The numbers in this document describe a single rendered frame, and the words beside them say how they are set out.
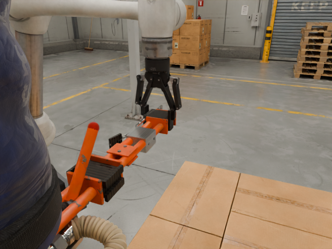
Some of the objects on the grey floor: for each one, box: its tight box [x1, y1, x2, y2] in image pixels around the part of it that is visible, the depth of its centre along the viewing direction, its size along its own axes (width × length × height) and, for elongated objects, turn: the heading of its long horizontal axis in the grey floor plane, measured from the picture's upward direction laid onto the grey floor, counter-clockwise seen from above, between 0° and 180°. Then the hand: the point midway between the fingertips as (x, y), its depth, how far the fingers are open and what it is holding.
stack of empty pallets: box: [293, 22, 332, 80], centre depth 670 cm, size 129×110×131 cm
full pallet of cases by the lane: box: [168, 5, 212, 70], centre depth 787 cm, size 121×102×174 cm
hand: (158, 119), depth 85 cm, fingers closed on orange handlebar, 8 cm apart
